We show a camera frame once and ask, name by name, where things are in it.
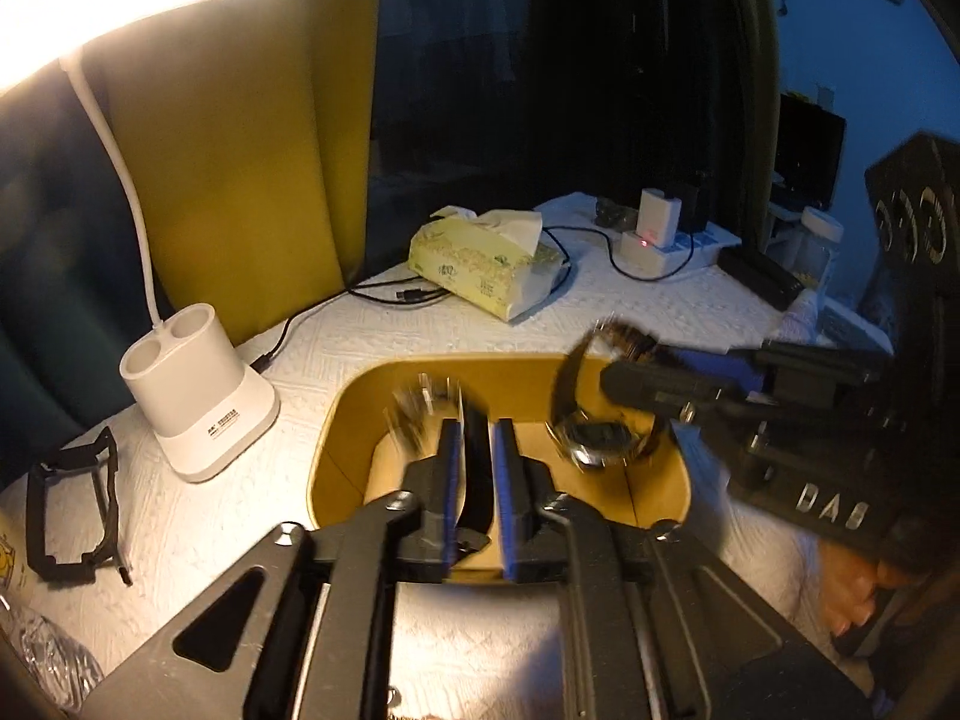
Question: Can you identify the white desk lamp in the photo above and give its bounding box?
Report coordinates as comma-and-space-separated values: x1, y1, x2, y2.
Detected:
0, 0, 283, 485

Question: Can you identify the tan oval storage box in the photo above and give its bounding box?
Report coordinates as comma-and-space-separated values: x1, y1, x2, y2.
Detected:
304, 351, 694, 587

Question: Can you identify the person's right hand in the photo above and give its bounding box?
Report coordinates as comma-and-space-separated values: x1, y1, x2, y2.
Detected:
818, 541, 910, 635

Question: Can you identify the yellow tissue pack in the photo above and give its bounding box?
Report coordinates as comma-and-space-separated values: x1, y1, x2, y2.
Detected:
407, 205, 569, 322

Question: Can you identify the black cable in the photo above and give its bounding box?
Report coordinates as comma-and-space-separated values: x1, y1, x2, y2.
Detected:
247, 223, 700, 374

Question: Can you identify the white jar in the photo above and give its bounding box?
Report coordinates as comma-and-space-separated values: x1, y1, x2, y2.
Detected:
788, 206, 844, 291

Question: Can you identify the white charger on power strip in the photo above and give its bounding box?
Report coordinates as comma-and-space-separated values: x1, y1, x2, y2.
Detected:
617, 188, 740, 280

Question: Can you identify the dark monitor screen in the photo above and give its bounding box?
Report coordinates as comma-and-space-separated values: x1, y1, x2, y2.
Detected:
770, 93, 846, 211

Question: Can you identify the black plastic frame bracket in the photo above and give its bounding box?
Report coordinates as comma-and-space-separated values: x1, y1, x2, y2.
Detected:
26, 426, 133, 587

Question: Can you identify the clear plastic water bottle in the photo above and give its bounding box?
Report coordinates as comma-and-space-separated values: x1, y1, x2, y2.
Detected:
2, 596, 104, 715

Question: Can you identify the black speaker box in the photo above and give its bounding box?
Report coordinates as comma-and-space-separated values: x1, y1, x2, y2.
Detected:
864, 130, 958, 405

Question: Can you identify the silver watch brown strap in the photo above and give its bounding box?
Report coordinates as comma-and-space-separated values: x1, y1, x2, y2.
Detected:
547, 317, 677, 473

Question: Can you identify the silver watch black strap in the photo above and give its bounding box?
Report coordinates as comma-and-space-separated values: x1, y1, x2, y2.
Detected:
380, 374, 497, 533

